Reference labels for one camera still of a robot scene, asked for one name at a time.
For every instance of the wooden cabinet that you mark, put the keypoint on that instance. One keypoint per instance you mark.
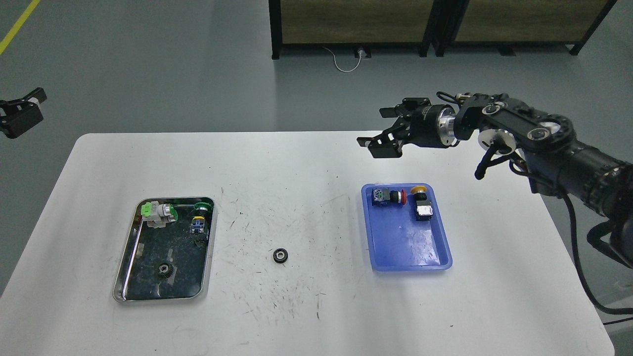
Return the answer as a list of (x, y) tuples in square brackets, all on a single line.
[(506, 24), (356, 24)]

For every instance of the black gear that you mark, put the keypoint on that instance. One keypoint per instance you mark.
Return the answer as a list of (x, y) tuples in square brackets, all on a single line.
[(280, 255), (165, 270)]

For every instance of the wooden cabinet left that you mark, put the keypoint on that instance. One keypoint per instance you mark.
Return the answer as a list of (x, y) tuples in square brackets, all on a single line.
[(356, 24)]

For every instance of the yellow push button switch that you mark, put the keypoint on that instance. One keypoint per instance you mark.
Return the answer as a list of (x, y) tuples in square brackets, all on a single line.
[(423, 208)]

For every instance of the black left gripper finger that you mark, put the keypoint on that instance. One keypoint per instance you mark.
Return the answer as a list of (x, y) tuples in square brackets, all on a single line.
[(20, 115)]

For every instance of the red push button switch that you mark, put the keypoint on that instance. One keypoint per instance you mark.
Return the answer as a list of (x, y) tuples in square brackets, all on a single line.
[(383, 196)]

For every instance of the silver metal tray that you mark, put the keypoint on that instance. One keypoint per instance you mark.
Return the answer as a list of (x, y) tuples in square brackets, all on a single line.
[(146, 248)]

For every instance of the light green push button switch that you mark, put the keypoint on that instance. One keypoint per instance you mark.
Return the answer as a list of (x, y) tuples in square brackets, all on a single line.
[(158, 215)]

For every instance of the wooden cabinet right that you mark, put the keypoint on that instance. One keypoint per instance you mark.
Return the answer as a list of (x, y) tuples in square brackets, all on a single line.
[(506, 24)]

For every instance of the dark green push button switch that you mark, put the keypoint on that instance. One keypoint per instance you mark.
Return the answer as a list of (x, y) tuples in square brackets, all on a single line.
[(200, 220)]

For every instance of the blue plastic tray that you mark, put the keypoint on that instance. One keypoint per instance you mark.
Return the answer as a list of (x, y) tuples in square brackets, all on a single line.
[(397, 242)]

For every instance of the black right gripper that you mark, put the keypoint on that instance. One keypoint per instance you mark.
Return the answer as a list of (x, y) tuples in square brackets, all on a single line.
[(431, 126)]

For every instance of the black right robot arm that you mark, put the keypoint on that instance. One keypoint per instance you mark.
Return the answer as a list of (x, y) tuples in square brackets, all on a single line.
[(537, 145)]

